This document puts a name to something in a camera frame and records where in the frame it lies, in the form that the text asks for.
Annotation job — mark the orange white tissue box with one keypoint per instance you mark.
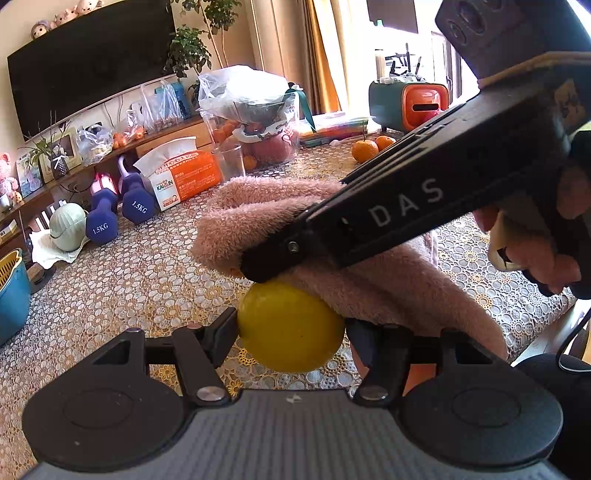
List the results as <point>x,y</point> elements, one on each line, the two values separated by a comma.
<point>189,177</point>

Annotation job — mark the green ribbon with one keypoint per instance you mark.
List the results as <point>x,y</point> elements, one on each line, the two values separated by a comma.
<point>305,108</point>

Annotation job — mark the white cloth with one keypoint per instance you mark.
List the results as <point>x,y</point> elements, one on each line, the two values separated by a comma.
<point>46,254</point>

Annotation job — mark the plastic bag of oranges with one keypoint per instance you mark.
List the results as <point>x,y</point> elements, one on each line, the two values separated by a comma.
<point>129,136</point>

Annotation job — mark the yellow lidded bottle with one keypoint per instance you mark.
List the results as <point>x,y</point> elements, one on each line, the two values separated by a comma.
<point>288,327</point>

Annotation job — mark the clear fruit container with bag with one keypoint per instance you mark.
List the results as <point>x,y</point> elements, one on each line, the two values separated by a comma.
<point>251,115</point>

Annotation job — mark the picture card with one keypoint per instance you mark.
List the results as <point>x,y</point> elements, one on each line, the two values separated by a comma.
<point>28,177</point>

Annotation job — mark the clear plastic bag of snacks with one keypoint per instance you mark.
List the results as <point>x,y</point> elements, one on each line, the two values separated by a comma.
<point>94,145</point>

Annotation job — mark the person's right hand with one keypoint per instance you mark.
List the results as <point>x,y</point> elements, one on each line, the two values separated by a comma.
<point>545,240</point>

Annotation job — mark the black flat television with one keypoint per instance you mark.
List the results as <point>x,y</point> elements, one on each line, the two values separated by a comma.
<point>92,69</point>

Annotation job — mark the pink towel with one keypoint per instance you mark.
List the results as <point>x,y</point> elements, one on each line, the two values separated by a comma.
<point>383,290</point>

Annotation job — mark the stack of colourful books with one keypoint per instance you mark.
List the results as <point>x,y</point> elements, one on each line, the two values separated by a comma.
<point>334,131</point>

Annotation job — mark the clear bag with blue box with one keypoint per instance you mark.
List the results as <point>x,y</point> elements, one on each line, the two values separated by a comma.
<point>166,108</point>

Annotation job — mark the wooden television cabinet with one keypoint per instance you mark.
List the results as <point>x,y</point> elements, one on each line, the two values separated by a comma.
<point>157,141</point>

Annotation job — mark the purple kettlebell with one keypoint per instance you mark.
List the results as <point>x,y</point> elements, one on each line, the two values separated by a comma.
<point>125,168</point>

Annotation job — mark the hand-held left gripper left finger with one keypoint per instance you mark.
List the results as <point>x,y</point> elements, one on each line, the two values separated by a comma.
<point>222,333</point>

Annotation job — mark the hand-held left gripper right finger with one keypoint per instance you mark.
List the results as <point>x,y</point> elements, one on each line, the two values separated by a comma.
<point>369,344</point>

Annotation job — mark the green potted tree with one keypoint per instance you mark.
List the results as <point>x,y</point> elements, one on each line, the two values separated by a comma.
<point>191,46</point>

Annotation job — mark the blue dumbbell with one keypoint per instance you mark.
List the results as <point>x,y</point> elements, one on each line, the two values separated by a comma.
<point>101,217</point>
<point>138,203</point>

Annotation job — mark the small vase with twigs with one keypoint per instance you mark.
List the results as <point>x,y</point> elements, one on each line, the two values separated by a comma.
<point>59,164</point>

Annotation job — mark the green orange knife holder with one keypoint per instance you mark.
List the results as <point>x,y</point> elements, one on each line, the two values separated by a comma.
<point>392,106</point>

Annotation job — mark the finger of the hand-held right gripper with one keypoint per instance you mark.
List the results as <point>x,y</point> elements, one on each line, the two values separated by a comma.
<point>291,244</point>

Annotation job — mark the clear drinking glass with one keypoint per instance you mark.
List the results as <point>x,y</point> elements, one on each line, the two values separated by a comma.
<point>231,164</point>

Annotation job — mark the small plush toy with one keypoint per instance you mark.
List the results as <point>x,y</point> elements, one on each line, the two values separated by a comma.
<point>90,7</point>
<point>64,16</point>
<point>40,30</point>

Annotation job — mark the pink bear figurine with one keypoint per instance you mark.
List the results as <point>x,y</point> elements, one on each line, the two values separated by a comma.
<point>7,177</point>

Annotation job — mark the pink kettlebell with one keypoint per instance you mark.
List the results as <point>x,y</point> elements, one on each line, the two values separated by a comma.
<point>102,182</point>

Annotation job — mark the blue basket with yellow strainer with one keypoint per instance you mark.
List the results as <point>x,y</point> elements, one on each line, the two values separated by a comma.
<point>14,300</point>

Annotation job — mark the yellow curtain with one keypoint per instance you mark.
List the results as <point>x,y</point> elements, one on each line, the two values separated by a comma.
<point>325,55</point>

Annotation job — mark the orange fruit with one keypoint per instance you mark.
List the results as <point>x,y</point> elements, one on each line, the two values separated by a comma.
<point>364,151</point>
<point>385,142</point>

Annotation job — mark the cream photo frame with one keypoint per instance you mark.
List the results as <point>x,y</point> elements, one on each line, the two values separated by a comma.
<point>69,150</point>

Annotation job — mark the pale green ribbed bowl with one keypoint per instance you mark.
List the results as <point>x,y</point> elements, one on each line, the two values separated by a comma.
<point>68,226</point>

